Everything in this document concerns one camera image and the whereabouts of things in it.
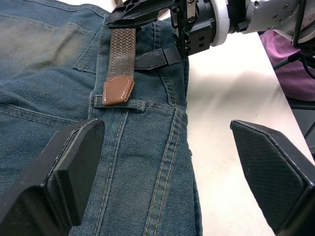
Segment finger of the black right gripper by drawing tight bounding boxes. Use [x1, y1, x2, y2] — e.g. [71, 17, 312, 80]
[134, 47, 183, 72]
[105, 0, 173, 29]

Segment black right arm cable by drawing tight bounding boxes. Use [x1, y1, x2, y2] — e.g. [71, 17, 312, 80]
[291, 0, 315, 80]

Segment dark furniture frame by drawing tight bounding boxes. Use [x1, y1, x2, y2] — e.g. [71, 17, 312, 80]
[286, 97, 315, 157]

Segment brown braided belt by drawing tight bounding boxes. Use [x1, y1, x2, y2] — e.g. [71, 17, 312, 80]
[102, 0, 172, 107]

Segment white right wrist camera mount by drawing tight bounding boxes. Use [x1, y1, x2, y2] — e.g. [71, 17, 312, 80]
[209, 0, 231, 47]

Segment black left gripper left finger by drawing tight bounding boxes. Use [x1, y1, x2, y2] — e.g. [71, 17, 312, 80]
[0, 118, 105, 236]

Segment blue denim shorts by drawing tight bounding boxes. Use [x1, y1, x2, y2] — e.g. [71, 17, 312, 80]
[0, 0, 204, 236]

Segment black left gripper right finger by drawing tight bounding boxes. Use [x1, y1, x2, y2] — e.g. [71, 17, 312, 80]
[230, 119, 315, 236]

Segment purple cloth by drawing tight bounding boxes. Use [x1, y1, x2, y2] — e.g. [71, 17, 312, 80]
[258, 30, 315, 102]

